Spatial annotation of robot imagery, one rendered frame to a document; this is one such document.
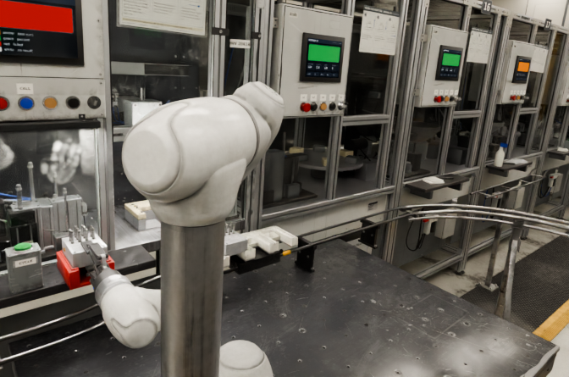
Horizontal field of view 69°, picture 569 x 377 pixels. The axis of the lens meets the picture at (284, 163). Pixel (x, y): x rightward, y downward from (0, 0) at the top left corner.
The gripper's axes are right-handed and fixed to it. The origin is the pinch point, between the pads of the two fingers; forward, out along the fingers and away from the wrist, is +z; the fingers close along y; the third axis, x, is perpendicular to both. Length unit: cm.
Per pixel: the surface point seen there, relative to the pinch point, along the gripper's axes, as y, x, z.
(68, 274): -3.5, 6.3, -2.1
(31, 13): 67, 8, 16
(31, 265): -0.5, 14.3, 2.5
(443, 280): -99, -262, 15
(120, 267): -8.0, -9.9, 2.3
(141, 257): -8.1, -17.8, 5.0
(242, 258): -14, -53, -4
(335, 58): 62, -110, 15
